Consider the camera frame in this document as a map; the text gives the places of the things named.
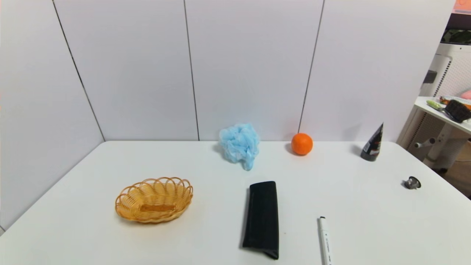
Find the light blue bath loofah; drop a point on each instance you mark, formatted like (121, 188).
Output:
(239, 145)

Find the yellow wicker basket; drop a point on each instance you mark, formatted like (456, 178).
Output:
(154, 200)

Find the pink object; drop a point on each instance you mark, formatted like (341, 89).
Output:
(466, 94)

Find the orange fruit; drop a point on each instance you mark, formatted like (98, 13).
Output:
(302, 144)

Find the black folded cloth pouch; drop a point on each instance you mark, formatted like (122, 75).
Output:
(262, 221)

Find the black cosmetic tube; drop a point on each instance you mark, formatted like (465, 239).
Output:
(372, 147)

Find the white marker pen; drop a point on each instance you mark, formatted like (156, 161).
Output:
(325, 241)

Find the small silver metal cap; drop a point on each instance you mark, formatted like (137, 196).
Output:
(413, 183)

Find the white side table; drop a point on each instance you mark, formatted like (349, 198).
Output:
(447, 141)

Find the orange packet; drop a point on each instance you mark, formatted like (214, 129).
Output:
(446, 99)

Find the black brush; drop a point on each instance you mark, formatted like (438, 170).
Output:
(457, 110)

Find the white pegboard cabinet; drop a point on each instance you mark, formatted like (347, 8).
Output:
(454, 70)

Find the orange box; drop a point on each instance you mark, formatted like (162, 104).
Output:
(463, 5)

